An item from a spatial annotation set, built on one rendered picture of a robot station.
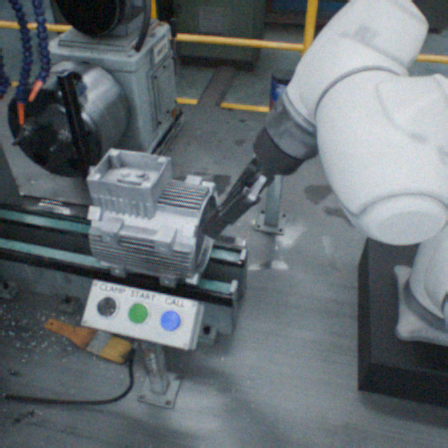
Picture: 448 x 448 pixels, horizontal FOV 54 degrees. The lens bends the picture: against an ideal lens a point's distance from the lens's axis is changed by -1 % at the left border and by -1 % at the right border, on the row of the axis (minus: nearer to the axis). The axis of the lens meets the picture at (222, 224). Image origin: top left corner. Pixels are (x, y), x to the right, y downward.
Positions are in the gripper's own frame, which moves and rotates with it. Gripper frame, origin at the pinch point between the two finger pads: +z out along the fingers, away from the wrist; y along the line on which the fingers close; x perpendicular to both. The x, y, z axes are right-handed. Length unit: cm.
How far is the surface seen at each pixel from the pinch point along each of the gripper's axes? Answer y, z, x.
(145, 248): 3.0, 12.0, -7.6
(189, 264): 3.3, 9.3, 0.3
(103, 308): 18.8, 9.5, -9.0
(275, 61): -346, 114, 23
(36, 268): 1.1, 39.0, -24.3
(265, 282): -15.1, 22.9, 21.8
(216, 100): -251, 127, -5
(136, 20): -68, 13, -41
